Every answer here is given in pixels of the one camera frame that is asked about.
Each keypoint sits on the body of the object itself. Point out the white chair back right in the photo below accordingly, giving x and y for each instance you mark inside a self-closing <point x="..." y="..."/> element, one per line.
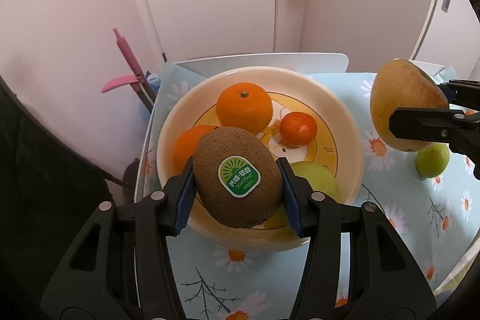
<point x="438" y="73"/>

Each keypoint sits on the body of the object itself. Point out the large orange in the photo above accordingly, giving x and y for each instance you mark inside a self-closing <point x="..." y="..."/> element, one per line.
<point x="244" y="105"/>

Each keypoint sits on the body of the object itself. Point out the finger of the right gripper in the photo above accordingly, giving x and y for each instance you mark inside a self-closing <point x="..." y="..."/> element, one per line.
<point x="449" y="126"/>
<point x="462" y="92"/>

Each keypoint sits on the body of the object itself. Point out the white wardrobe door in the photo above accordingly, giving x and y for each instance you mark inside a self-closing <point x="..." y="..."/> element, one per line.
<point x="449" y="37"/>

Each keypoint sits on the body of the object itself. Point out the green apple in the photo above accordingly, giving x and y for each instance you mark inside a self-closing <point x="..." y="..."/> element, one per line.
<point x="433" y="160"/>
<point x="319" y="177"/>

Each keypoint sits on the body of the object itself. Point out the small tangerine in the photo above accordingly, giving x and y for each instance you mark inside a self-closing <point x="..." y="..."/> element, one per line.
<point x="297" y="129"/>

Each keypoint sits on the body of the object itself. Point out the green apple in bowl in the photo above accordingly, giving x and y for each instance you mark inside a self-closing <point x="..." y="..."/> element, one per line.
<point x="319" y="177"/>

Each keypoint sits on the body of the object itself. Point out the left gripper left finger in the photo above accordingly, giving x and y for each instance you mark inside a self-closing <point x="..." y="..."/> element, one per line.
<point x="118" y="266"/>

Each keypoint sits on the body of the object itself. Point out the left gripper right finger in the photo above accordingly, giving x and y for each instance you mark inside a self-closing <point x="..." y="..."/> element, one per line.
<point x="385" y="281"/>

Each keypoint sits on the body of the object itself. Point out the brown kiwi with sticker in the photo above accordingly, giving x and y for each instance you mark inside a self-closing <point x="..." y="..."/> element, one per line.
<point x="239" y="182"/>

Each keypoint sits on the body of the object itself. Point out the daisy print blue tablecloth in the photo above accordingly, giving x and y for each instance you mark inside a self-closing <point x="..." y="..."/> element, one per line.
<point x="436" y="217"/>

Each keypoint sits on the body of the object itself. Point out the large yellow-brown pear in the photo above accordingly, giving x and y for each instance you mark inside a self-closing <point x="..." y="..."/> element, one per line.
<point x="398" y="84"/>

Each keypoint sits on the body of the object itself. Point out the orange at bowl left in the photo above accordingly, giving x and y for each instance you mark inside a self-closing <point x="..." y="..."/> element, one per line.
<point x="185" y="145"/>

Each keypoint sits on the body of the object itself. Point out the black garment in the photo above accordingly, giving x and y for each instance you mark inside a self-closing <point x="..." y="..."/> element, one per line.
<point x="48" y="192"/>

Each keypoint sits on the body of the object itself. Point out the cream fruit bowl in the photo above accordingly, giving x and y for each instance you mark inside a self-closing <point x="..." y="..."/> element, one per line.
<point x="336" y="146"/>

